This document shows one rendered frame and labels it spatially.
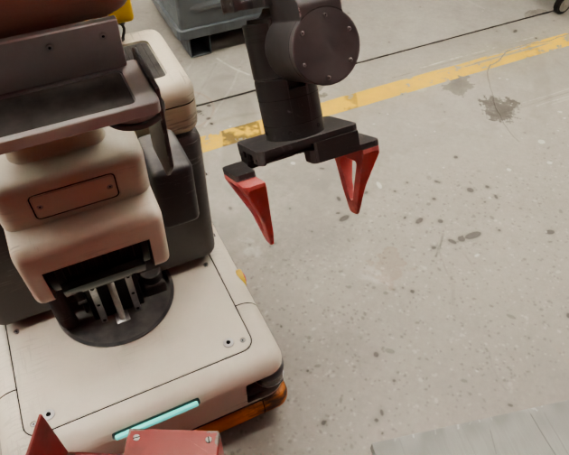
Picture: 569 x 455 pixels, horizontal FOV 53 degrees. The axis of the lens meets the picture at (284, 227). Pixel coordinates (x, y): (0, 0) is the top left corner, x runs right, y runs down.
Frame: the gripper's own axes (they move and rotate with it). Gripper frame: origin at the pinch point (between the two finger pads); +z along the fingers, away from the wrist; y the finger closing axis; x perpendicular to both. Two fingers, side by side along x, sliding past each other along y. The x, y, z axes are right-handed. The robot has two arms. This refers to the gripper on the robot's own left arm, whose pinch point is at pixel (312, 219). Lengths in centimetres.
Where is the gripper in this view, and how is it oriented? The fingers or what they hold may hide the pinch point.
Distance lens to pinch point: 58.3
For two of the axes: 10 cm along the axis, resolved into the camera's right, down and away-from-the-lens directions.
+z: 1.9, 9.1, 3.8
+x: -3.8, -2.8, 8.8
